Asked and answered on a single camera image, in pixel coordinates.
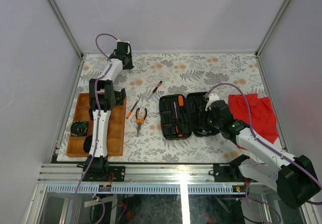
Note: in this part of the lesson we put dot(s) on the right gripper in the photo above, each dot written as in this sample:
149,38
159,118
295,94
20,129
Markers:
208,127

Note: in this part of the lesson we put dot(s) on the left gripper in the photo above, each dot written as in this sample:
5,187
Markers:
128,65

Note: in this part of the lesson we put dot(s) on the claw hammer black handle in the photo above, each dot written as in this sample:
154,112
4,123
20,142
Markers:
202,133

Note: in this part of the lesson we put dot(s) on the black plastic tool case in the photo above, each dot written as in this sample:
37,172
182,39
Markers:
194,115

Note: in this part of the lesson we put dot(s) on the black orange handle screwdriver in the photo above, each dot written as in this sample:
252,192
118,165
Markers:
179,107

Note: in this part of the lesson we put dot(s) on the large orange screwdriver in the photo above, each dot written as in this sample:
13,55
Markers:
178,127

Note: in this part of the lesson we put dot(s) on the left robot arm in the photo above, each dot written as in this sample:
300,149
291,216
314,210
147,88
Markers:
102,101

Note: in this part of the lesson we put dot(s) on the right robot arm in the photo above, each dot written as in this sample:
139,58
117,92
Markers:
292,178

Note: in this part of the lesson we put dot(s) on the dark patterned rolled cloth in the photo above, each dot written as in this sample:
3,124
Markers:
120,96

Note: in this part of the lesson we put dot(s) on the red cloth bag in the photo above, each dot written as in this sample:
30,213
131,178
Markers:
263,117

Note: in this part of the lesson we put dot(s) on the orange utility knife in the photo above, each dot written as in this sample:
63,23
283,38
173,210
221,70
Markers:
131,110

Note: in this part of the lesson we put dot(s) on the orange long-nose pliers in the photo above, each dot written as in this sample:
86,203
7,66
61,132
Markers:
140,121

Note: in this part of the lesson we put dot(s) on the wooden compartment tray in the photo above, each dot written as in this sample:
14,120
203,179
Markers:
82,129

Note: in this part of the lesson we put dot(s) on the aluminium front rail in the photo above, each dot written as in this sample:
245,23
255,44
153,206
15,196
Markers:
143,179

